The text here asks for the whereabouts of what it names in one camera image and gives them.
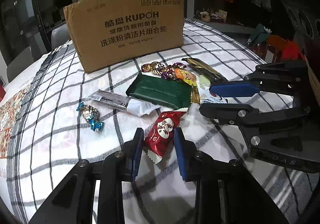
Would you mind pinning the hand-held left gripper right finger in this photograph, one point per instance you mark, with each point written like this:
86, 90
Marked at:
180, 154

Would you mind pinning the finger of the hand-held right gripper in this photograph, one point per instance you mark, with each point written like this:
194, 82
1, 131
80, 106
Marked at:
225, 111
232, 89

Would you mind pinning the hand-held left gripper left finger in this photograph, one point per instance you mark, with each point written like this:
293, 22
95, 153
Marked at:
136, 154

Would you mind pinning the white snack packet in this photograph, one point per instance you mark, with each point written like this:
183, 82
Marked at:
210, 97

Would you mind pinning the red snack packet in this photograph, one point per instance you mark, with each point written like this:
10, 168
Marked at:
165, 129

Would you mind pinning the pale green snack packet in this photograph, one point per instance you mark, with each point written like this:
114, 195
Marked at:
203, 81

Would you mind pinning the black gold snack packet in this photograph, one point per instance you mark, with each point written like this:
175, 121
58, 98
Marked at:
205, 69

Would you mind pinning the gold foil snack packet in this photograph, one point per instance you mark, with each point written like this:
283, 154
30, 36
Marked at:
195, 95

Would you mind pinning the orange snack packet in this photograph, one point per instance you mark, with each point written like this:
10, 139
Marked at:
185, 76

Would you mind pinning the purple candy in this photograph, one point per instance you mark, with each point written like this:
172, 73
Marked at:
167, 74
178, 65

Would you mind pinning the black white snack bar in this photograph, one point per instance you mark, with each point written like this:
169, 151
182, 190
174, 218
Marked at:
112, 100

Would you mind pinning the blue candy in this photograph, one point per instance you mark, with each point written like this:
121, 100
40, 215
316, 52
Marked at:
90, 113

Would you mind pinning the dark green snack packet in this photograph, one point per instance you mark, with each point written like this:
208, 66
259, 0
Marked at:
160, 90

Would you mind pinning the striped candy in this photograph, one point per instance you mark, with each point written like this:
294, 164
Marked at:
157, 69

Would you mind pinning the brown cardboard box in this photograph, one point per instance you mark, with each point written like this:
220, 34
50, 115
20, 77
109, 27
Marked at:
120, 39

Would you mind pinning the green cloth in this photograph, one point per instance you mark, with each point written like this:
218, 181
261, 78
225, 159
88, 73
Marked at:
258, 35

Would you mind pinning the wooden chair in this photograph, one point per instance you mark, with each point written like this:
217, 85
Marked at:
273, 45

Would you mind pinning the grey low bench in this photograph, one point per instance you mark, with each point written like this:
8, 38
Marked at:
225, 26

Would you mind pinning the red cloth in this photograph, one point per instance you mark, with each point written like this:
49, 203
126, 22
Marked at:
293, 51

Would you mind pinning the woven basket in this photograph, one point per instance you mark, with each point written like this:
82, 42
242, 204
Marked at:
205, 17

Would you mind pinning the dark wooden sideboard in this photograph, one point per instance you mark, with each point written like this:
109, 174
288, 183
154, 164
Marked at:
250, 9

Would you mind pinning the orange printed mat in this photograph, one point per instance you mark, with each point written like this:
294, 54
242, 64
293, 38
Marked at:
12, 114

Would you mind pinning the grey chair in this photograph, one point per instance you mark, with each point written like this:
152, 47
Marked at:
60, 36
18, 64

